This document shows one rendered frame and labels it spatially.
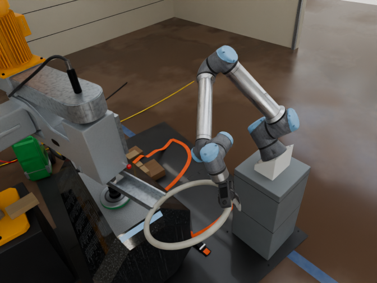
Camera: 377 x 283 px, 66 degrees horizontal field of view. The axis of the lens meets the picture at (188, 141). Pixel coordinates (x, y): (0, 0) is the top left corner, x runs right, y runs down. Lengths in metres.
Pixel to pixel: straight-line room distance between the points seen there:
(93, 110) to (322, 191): 2.51
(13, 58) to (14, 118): 0.38
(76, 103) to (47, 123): 0.50
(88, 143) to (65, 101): 0.25
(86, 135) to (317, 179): 2.56
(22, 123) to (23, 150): 1.51
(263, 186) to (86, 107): 1.28
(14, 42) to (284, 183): 1.92
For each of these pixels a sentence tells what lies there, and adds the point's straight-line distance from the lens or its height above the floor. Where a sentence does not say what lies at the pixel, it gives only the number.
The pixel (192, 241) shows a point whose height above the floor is 1.26.
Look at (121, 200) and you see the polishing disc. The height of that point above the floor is 0.88.
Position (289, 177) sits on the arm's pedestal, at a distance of 2.20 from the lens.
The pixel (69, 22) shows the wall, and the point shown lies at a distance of 7.12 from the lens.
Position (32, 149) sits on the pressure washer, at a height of 0.42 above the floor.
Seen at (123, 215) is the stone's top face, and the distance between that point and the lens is 2.05.
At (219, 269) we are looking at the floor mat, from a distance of 2.68.
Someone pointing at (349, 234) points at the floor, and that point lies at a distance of 3.10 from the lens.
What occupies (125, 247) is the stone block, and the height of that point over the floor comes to 0.76.
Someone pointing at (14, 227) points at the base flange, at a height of 0.78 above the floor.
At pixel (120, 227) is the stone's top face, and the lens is 2.00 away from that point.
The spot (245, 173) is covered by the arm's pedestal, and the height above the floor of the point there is 0.85.
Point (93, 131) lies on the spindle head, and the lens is 1.62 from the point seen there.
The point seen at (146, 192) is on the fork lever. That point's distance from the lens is 1.79.
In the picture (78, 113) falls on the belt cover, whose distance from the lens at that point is 1.55.
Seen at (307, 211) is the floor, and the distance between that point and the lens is 3.13.
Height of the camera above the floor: 2.41
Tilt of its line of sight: 40 degrees down
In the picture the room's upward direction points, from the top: 6 degrees counter-clockwise
